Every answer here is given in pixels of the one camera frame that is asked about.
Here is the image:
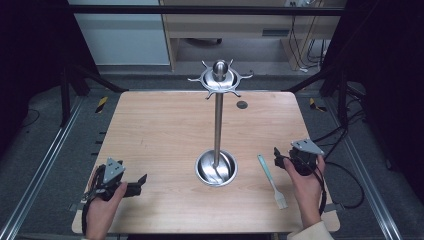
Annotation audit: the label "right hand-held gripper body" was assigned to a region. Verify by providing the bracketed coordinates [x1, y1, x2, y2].
[287, 138, 325, 177]

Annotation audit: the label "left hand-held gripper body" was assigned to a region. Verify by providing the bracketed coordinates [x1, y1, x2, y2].
[89, 157, 130, 202]

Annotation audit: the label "pale green spatula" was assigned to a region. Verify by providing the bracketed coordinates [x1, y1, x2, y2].
[256, 153, 289, 211]

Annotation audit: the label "stainless steel utensil rack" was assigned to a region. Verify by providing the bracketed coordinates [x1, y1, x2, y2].
[187, 58, 254, 188]

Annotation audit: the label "person's right hand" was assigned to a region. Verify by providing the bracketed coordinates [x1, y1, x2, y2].
[282, 154, 327, 230]

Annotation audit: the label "person's left hand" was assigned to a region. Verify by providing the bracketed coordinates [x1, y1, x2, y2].
[85, 181, 129, 240]

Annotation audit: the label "yellow black striped tape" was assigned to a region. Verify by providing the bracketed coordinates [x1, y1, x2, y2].
[308, 97, 328, 113]
[94, 96, 110, 115]

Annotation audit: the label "black metal stand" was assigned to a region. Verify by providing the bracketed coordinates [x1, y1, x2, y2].
[59, 63, 130, 128]
[283, 63, 350, 129]

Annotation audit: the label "white cabinet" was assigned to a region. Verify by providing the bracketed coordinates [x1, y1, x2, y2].
[67, 0, 171, 67]

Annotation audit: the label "white power strip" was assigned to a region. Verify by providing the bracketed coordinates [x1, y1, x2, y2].
[284, 0, 318, 8]

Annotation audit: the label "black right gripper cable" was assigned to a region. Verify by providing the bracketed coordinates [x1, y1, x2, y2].
[293, 155, 329, 216]

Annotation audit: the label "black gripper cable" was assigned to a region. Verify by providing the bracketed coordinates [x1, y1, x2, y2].
[293, 155, 329, 216]
[80, 164, 105, 236]

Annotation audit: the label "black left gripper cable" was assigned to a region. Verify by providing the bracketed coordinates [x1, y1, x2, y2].
[80, 164, 105, 236]

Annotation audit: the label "black floor cable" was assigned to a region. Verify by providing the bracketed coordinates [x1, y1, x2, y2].
[324, 161, 366, 210]

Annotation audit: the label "aluminium floor rail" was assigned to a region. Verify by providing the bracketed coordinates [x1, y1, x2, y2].
[323, 96, 405, 240]
[0, 95, 85, 240]

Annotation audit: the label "hanging black cables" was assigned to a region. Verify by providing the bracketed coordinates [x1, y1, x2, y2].
[287, 14, 331, 73]

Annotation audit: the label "black horizontal frame bar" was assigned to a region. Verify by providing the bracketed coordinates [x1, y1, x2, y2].
[66, 4, 348, 16]

